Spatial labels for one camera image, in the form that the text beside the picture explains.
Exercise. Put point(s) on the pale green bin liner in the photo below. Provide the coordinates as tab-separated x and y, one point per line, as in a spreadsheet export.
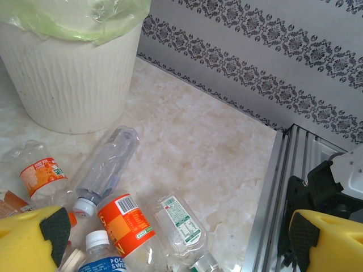
56	25

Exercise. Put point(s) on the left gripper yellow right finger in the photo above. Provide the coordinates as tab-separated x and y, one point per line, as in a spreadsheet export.
337	246

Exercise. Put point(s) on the white green label clear bottle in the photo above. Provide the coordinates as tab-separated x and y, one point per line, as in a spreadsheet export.
181	226

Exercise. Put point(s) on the blue label bottle white cap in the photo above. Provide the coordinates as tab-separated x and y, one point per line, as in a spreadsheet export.
97	243

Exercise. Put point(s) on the bluish clear bottle white cap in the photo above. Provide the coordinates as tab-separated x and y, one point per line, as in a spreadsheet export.
107	167

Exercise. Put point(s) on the aluminium front rail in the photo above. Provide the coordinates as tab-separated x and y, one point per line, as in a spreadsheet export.
272	198

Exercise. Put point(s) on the orange barcode label bottle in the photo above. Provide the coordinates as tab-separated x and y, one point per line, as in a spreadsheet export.
124	224

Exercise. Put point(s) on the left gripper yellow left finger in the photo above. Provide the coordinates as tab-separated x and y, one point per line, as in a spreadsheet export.
22	243

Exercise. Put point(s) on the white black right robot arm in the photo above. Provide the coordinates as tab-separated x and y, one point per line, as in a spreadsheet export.
326	187

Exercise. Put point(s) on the cream plastic bin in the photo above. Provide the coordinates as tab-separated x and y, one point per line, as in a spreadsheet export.
71	85

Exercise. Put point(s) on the crushed small orange label bottle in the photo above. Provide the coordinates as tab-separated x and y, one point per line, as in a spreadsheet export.
42	175

